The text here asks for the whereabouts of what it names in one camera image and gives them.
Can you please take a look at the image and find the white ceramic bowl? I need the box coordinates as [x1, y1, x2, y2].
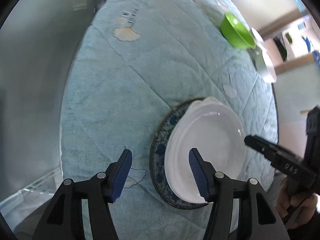
[250, 28, 267, 52]
[254, 50, 277, 83]

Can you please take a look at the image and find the blue patterned plate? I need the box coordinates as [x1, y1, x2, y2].
[149, 98, 208, 210]

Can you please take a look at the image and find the light blue quilted tablecloth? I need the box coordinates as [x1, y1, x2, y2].
[61, 0, 278, 239]

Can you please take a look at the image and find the right hand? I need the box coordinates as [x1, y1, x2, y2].
[276, 177, 318, 223]

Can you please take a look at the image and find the white plate with handles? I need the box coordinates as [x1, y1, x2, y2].
[164, 97, 246, 204]

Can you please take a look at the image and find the green plastic bowl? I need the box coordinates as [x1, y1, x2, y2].
[220, 12, 255, 49]

